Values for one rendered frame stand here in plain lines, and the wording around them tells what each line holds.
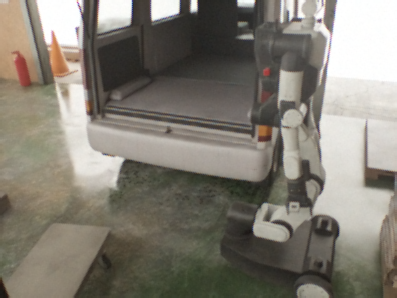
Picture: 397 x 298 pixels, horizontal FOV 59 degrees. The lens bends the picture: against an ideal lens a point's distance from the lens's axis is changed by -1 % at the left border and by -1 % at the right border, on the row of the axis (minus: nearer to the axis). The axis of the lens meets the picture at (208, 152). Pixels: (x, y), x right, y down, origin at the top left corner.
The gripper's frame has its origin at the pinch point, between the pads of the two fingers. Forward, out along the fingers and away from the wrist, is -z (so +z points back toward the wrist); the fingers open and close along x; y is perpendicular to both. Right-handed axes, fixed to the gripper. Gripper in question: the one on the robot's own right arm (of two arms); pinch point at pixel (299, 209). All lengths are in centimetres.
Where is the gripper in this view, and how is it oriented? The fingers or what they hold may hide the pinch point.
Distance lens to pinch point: 177.3
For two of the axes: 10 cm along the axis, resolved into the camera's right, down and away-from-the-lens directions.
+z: -2.0, -8.9, -4.0
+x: 9.1, -0.2, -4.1
